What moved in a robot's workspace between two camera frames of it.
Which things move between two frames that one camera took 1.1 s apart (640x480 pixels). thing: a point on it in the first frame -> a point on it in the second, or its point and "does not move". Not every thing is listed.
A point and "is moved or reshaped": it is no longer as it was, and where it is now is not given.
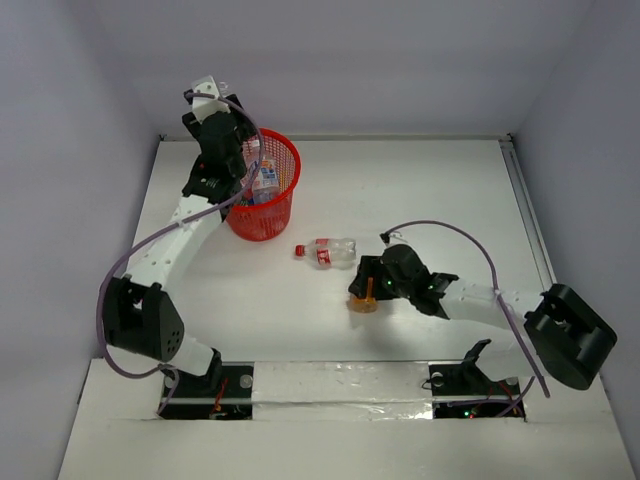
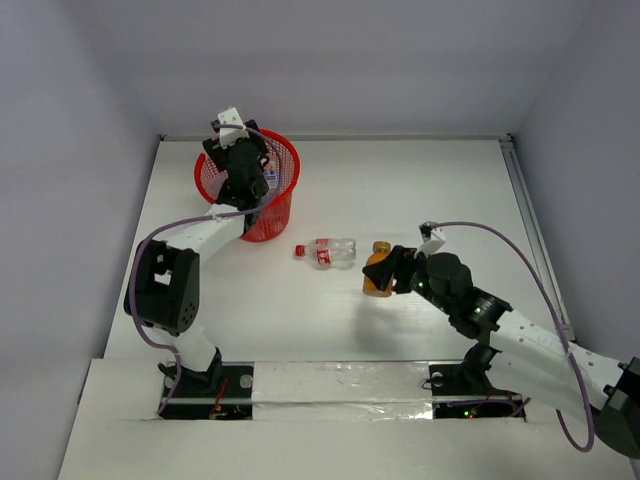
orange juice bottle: [366, 304] is moved or reshaped
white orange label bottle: [267, 184] does not move
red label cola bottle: [327, 253] does not move
